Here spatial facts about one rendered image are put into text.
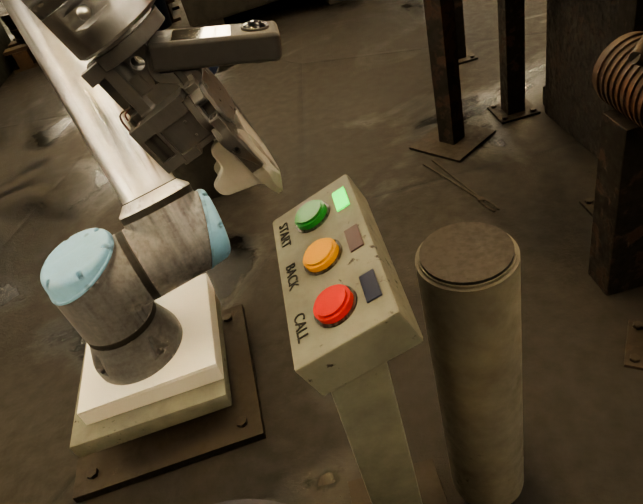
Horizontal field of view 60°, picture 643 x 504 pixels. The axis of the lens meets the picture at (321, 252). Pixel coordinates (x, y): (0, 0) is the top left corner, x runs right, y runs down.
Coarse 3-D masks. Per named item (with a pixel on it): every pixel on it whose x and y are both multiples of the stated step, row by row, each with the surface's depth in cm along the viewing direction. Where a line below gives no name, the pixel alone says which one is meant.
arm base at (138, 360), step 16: (160, 320) 113; (176, 320) 118; (144, 336) 109; (160, 336) 112; (176, 336) 115; (96, 352) 109; (112, 352) 108; (128, 352) 108; (144, 352) 109; (160, 352) 113; (96, 368) 113; (112, 368) 110; (128, 368) 109; (144, 368) 110; (160, 368) 112; (128, 384) 111
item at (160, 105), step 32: (96, 64) 48; (128, 64) 49; (128, 96) 50; (160, 96) 51; (192, 96) 50; (224, 96) 54; (128, 128) 52; (160, 128) 51; (192, 128) 52; (160, 160) 53; (192, 160) 53
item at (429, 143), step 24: (432, 0) 154; (432, 24) 159; (432, 48) 164; (456, 48) 165; (432, 72) 169; (456, 72) 168; (456, 96) 172; (456, 120) 177; (432, 144) 184; (456, 144) 180; (480, 144) 178
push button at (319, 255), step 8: (320, 240) 58; (328, 240) 57; (312, 248) 58; (320, 248) 57; (328, 248) 56; (336, 248) 56; (304, 256) 58; (312, 256) 57; (320, 256) 56; (328, 256) 56; (336, 256) 56; (304, 264) 57; (312, 264) 56; (320, 264) 56; (328, 264) 56
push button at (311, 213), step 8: (312, 200) 64; (320, 200) 63; (304, 208) 64; (312, 208) 63; (320, 208) 62; (296, 216) 63; (304, 216) 62; (312, 216) 62; (320, 216) 61; (296, 224) 63; (304, 224) 62; (312, 224) 62
